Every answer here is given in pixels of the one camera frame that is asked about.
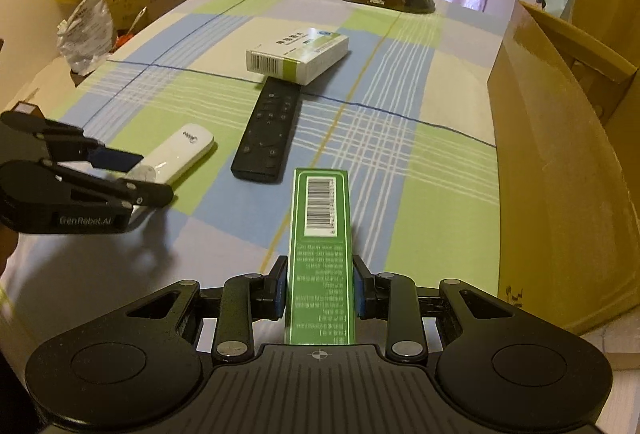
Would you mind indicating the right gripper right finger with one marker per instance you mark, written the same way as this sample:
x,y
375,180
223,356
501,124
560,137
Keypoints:
x,y
394,299

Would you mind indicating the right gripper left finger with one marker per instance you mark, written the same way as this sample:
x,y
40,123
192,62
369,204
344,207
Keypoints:
x,y
245,299

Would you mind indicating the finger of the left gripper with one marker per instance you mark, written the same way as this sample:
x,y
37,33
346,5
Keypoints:
x,y
113,160
143,193

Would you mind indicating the green white medicine box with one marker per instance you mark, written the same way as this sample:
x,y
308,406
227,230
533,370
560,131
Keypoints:
x,y
320,305

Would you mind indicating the white Midea remote control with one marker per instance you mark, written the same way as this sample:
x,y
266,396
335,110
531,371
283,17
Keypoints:
x,y
174,156

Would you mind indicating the black remote control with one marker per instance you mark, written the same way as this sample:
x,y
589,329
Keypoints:
x,y
263,149

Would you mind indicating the white green Mecobalamin tablet box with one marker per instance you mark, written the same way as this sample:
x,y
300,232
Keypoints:
x,y
299,57

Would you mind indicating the small brown open box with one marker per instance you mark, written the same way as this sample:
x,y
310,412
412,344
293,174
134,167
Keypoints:
x,y
28,108

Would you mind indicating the crumpled silver foil bag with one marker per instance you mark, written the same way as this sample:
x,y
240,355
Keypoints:
x,y
86,38

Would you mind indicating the plaid tablecloth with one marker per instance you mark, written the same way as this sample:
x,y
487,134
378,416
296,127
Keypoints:
x,y
405,114

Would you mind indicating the large brown cardboard box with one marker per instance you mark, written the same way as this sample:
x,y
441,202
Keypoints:
x,y
569,235

